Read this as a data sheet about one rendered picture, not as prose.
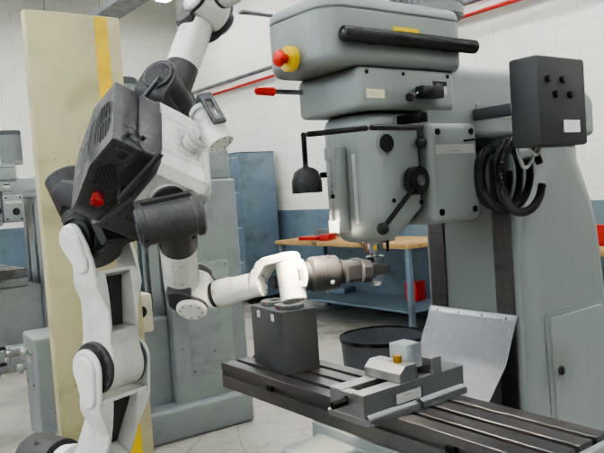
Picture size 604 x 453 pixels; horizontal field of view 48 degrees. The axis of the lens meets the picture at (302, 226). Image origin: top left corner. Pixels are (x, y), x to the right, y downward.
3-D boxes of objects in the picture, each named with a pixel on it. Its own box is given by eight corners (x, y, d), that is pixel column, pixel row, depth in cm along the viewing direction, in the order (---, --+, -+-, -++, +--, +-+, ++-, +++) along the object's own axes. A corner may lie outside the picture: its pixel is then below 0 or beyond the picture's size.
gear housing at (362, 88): (361, 108, 158) (358, 64, 157) (298, 120, 177) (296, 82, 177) (457, 110, 178) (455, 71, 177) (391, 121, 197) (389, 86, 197)
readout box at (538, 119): (545, 145, 157) (540, 52, 156) (511, 148, 165) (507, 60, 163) (592, 144, 169) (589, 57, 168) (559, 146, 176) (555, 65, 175)
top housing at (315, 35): (328, 61, 151) (324, -13, 150) (262, 81, 172) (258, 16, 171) (467, 71, 179) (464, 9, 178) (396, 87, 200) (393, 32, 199)
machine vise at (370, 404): (368, 428, 154) (365, 379, 153) (326, 413, 165) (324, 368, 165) (469, 392, 175) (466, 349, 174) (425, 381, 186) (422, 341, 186)
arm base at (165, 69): (128, 102, 174) (168, 98, 171) (137, 61, 179) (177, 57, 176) (154, 134, 187) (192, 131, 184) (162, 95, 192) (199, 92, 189)
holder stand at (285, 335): (285, 375, 202) (279, 308, 201) (254, 361, 222) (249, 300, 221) (320, 368, 208) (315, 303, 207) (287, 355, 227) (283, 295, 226)
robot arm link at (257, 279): (293, 249, 168) (244, 262, 172) (299, 284, 165) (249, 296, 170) (303, 253, 174) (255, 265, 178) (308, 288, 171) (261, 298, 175)
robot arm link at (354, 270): (373, 253, 170) (328, 257, 166) (375, 291, 171) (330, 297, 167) (353, 250, 182) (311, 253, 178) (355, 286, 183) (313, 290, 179)
